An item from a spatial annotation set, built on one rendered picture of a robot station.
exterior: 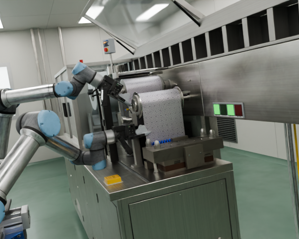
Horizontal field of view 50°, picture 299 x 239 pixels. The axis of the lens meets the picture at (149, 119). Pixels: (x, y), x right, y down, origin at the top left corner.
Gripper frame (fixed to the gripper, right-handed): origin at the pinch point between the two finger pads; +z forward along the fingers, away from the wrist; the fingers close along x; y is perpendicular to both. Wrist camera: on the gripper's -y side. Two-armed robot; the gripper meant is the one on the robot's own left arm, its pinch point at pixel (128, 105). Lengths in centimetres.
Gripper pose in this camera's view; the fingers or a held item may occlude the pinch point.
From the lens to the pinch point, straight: 181.5
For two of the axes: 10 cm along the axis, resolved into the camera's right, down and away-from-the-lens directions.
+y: 4.9, -8.6, 1.4
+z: 8.0, 5.0, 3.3
